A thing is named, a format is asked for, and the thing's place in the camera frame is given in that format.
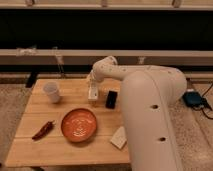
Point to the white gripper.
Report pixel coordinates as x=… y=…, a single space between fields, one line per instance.
x=93 y=92

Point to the red chili pepper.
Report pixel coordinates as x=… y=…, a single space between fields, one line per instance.
x=46 y=128

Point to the wooden table board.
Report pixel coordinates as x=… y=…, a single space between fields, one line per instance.
x=54 y=149

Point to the orange bowl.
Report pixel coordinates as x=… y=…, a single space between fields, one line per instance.
x=79 y=125

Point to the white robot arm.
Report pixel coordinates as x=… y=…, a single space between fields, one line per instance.
x=146 y=92

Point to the blue electronic box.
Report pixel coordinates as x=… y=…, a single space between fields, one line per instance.
x=193 y=99

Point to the white paper cup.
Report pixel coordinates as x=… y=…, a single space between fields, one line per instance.
x=51 y=89

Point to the grey metal rail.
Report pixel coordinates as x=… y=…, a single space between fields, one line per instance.
x=88 y=57

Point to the beige sponge block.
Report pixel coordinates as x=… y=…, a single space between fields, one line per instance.
x=119 y=138

